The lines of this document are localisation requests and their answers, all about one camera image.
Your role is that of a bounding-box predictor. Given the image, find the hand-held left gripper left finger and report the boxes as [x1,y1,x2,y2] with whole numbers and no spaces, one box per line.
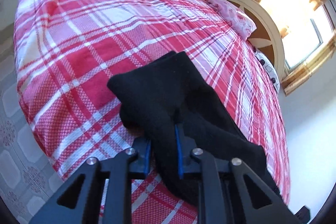
[28,138,152,224]

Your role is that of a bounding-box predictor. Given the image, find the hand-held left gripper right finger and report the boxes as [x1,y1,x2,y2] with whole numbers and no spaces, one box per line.
[175,123,302,224]

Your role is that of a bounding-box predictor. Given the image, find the black pants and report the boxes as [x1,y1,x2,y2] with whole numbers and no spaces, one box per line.
[107,51,282,207]

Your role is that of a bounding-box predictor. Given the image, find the white patterned pillow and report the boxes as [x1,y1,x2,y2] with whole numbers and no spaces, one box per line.
[254,49,281,93]

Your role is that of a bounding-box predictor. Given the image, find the red plaid bedspread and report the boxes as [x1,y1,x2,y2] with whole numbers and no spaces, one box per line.
[14,0,291,224]

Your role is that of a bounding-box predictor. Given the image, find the pink floral pillow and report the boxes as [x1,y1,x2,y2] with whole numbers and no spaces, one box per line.
[207,0,257,40]

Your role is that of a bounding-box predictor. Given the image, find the cream wooden headboard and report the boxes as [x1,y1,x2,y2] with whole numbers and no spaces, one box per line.
[193,0,286,83]

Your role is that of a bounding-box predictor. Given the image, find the large bright window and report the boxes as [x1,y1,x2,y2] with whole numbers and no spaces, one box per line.
[260,0,335,69]

